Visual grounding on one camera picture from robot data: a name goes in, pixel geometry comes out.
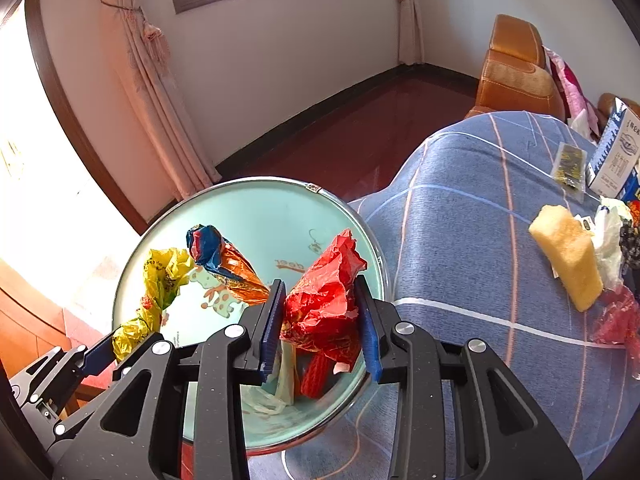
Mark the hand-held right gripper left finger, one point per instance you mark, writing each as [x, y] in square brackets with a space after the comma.
[272, 325]

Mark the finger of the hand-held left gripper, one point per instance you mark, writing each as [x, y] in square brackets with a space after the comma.
[125, 371]
[97, 355]

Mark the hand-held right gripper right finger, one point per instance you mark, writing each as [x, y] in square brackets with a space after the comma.
[370, 340]

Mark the white plastic bag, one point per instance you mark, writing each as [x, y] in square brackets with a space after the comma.
[285, 375]

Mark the red plastic bag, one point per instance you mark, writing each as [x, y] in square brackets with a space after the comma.
[320, 300]

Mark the long orange wrapper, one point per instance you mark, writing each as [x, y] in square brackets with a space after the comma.
[240, 275]

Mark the red foam net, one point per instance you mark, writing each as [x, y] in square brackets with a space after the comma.
[315, 375]

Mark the yellow plastic bag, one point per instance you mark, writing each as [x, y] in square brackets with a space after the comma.
[160, 280]

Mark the blue wrapper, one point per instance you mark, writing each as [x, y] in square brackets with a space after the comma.
[205, 250]

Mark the light blue giraffe print bucket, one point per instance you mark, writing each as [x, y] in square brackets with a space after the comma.
[260, 220]

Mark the yellow sponge block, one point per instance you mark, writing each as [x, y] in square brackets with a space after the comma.
[565, 255]

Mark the pink clear wrapper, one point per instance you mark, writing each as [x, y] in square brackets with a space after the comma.
[615, 317]

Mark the black snack packet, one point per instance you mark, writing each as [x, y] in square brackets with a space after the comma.
[569, 165]

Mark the black foam net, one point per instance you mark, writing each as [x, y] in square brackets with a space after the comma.
[632, 245]

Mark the blue plaid cloth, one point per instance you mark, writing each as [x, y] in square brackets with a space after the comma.
[450, 260]

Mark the long pink curtain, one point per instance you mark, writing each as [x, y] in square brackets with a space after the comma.
[150, 85]

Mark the orange leather chaise sofa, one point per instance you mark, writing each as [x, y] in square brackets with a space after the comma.
[505, 75]

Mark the blue and white carton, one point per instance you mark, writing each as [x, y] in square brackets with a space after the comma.
[634, 187]

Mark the tall white milk carton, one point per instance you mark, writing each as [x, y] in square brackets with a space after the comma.
[622, 150]

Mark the narrow pink curtain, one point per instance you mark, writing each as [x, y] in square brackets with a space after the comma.
[410, 20]

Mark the pink floral pillow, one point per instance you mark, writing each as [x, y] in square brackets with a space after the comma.
[567, 80]

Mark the orange leather wide sofa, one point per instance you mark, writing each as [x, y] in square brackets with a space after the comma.
[606, 105]

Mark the brown wooden door frame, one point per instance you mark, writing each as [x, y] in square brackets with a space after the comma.
[122, 207]

